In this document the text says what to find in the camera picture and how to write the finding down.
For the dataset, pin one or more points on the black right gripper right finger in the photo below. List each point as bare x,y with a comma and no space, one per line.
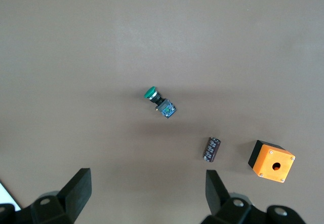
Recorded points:
215,196

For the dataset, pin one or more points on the dark cylindrical capacitor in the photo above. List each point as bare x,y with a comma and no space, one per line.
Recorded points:
212,149

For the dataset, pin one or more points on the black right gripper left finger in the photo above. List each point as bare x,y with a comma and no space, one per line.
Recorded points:
76,196

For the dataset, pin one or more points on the orange button enclosure box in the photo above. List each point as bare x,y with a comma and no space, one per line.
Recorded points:
265,163

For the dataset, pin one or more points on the green mushroom push button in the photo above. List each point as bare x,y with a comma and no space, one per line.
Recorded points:
165,110

